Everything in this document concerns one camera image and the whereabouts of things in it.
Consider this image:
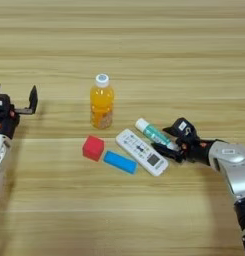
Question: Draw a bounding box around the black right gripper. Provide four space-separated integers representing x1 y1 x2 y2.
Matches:
150 123 215 166

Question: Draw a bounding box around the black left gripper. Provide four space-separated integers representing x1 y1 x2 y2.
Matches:
0 83 39 138

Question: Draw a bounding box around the white green toothpaste tube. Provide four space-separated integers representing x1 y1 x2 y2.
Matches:
134 117 180 152

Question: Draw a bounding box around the orange juice bottle white cap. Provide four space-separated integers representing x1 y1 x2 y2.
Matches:
89 73 115 130

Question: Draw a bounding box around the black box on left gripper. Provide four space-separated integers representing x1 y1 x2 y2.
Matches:
0 94 12 113

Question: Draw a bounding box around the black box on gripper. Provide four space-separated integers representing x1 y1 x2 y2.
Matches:
171 117 197 138
0 94 12 113

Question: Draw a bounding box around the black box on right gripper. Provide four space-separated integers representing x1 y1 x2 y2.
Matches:
171 117 197 138

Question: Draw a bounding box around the white remote control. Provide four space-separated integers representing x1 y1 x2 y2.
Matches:
115 128 169 177

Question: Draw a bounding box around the blue rectangular block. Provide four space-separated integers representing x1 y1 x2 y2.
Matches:
103 150 139 175

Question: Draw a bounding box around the red cube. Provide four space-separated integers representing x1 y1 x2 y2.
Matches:
82 134 105 163

